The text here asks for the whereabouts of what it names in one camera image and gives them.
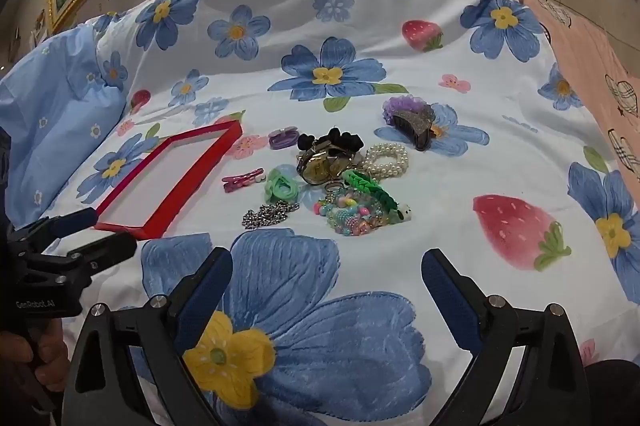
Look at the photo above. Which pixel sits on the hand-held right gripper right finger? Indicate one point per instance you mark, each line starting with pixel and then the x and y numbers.
pixel 447 293

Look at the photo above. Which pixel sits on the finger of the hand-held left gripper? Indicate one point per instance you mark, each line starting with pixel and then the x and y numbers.
pixel 75 222
pixel 107 248

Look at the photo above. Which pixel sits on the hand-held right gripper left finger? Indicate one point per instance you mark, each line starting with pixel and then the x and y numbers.
pixel 205 291

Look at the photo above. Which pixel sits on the red shallow box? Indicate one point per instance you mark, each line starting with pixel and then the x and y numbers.
pixel 170 196

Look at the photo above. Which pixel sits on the pink hair clip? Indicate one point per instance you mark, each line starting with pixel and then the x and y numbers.
pixel 242 180

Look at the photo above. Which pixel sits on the person's left hand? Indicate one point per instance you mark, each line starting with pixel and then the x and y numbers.
pixel 50 356

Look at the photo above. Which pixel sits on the light blue flowered pillow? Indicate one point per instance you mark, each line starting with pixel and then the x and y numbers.
pixel 55 106

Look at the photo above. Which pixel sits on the gold wrist watch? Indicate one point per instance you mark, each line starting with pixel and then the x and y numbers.
pixel 317 169

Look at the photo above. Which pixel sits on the glittery dark hair claw clip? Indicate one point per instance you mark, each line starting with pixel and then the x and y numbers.
pixel 417 129

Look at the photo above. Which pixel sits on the purple ruffled scrunchie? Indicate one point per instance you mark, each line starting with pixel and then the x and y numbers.
pixel 400 107

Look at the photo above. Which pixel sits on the floral strawberry bed sheet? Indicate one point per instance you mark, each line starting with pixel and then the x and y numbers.
pixel 380 56

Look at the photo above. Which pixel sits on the pink printed cloth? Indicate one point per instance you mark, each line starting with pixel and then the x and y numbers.
pixel 590 56

